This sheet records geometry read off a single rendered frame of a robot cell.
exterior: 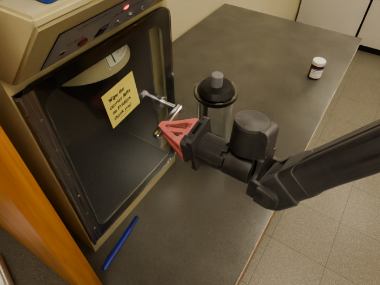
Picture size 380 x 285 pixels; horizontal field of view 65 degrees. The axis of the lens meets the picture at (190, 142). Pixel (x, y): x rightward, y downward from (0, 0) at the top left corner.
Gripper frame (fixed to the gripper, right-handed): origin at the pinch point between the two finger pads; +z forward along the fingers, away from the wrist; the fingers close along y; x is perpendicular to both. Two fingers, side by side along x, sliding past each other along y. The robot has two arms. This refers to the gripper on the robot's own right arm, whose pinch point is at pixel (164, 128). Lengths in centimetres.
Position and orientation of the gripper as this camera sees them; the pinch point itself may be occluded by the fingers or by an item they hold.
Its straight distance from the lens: 60.5
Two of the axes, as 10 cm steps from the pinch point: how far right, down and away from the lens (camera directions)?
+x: -5.3, 7.3, -4.2
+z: -8.4, -3.9, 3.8
